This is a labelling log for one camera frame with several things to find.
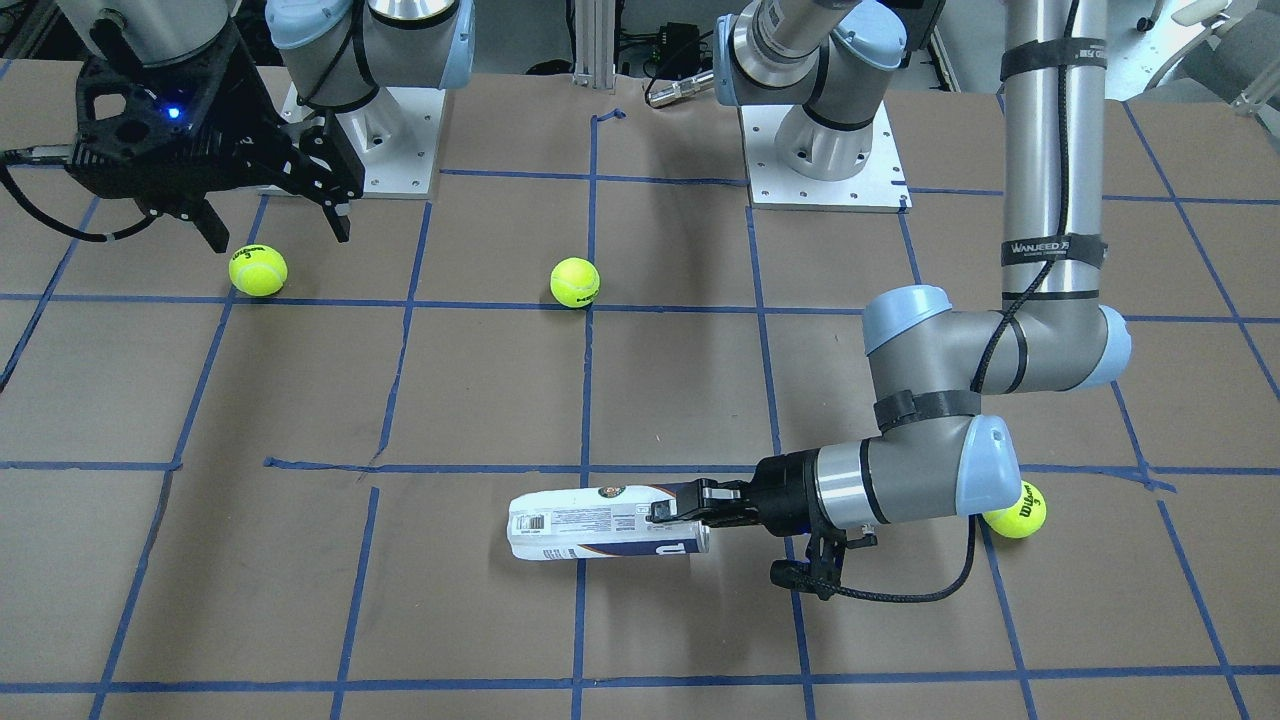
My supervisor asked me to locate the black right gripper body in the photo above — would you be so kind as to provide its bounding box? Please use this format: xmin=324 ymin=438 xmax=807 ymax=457
xmin=67 ymin=20 xmax=364 ymax=219

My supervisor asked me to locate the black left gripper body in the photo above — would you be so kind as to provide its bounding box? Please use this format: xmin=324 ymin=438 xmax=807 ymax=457
xmin=745 ymin=452 xmax=881 ymax=601

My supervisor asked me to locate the white tennis ball can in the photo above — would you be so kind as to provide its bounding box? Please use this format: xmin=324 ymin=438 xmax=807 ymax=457
xmin=506 ymin=484 xmax=710 ymax=561

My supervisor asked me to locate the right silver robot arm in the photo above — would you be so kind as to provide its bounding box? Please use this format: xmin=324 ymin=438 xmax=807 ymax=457
xmin=60 ymin=1 xmax=474 ymax=252

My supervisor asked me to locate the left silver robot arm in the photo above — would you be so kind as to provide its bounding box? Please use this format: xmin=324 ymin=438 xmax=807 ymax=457
xmin=646 ymin=1 xmax=1132 ymax=600

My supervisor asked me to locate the yellow tennis ball base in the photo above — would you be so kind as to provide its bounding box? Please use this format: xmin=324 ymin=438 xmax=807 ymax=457
xmin=228 ymin=243 xmax=288 ymax=297

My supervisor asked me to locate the yellow tennis ball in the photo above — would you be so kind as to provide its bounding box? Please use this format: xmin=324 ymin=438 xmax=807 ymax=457
xmin=982 ymin=480 xmax=1048 ymax=539
xmin=549 ymin=258 xmax=602 ymax=309

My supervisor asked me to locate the yellow tennis ball centre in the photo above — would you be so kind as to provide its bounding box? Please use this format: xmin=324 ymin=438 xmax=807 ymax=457
xmin=982 ymin=480 xmax=1048 ymax=539

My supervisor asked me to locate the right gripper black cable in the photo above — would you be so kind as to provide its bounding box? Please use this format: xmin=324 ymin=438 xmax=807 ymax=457
xmin=0 ymin=149 xmax=172 ymax=245

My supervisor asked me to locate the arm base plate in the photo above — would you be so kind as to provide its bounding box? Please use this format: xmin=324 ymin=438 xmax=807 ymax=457
xmin=337 ymin=72 xmax=447 ymax=200
xmin=740 ymin=104 xmax=913 ymax=213

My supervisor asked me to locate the aluminium frame post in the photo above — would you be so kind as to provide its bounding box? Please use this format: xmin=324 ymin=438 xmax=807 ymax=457
xmin=571 ymin=0 xmax=617 ymax=94

